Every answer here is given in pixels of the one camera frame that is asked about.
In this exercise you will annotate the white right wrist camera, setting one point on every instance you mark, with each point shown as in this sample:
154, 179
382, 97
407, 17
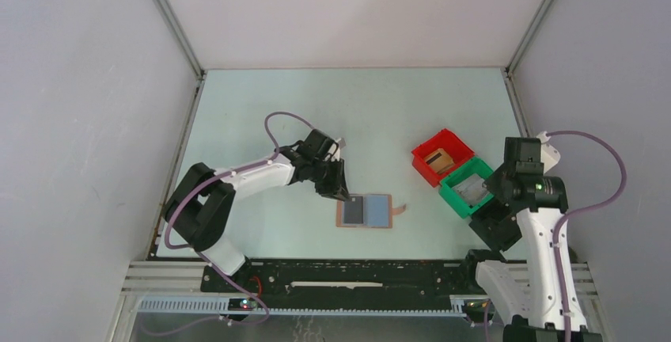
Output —
549, 155

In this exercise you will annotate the red plastic bin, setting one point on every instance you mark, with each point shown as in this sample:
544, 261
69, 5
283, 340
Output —
452, 145

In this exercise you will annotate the tan leather card holder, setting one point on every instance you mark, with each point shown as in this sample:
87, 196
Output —
378, 212

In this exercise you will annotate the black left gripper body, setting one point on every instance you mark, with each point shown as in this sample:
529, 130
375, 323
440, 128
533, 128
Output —
327, 176

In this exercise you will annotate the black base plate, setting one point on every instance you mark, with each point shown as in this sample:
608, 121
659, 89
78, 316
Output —
351, 285

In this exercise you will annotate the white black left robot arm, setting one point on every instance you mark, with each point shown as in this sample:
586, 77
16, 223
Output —
199, 208

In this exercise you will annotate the green plastic bin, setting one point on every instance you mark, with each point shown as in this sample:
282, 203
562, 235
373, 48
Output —
472, 166

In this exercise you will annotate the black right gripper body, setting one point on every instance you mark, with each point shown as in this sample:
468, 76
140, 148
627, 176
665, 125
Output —
498, 182

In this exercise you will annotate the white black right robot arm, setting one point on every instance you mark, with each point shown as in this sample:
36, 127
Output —
550, 310

